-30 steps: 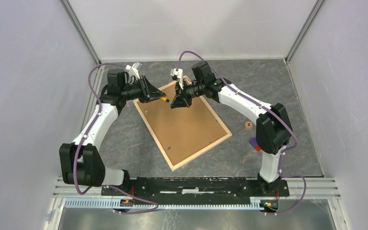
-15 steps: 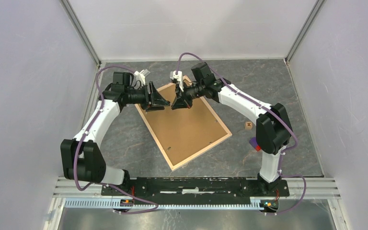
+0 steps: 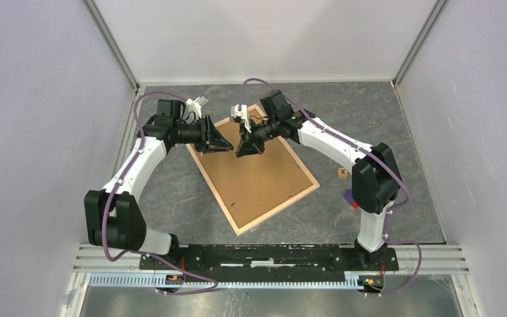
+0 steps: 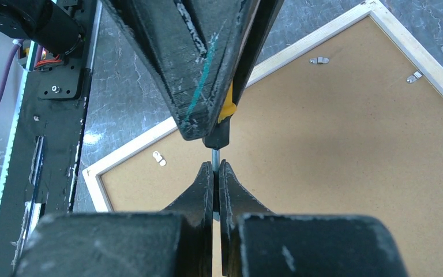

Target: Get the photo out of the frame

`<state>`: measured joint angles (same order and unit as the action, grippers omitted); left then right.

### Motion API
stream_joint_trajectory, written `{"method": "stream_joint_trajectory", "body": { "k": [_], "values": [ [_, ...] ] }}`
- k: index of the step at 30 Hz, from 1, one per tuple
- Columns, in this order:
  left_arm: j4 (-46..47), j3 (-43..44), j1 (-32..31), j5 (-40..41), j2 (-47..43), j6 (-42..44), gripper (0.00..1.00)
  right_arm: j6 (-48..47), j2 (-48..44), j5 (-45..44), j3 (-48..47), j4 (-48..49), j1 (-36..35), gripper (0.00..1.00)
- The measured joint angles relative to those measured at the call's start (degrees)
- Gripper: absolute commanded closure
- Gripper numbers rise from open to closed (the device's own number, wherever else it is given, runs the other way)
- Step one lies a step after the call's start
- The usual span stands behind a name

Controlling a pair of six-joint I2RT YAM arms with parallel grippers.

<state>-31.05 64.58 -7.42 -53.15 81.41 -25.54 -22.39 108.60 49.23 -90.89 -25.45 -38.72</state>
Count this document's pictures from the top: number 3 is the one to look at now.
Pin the aluminium corner post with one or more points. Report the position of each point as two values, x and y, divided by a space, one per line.
108 37
426 28

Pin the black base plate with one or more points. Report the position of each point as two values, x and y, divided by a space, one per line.
279 262

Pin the wooden letter cube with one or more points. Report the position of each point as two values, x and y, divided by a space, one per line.
342 173

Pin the purple and red block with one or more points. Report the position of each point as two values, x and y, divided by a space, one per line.
349 198

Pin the slotted cable duct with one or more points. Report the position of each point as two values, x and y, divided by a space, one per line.
161 281

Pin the white photo frame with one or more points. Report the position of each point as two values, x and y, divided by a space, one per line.
253 188

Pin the right aluminium corner post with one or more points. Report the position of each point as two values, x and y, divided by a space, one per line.
426 28

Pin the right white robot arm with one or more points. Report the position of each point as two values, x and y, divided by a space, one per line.
375 177

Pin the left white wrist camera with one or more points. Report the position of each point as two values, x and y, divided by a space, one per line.
196 105

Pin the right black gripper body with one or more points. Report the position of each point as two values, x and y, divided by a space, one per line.
263 129

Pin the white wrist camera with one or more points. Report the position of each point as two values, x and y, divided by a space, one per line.
239 114
196 105

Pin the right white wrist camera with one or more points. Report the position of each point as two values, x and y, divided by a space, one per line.
239 114

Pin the left aluminium corner post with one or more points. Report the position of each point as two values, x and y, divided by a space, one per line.
108 37

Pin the aluminium rail front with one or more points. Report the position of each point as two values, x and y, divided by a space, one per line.
437 259

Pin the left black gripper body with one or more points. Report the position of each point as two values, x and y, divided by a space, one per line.
195 134

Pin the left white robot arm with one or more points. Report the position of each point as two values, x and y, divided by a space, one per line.
113 217

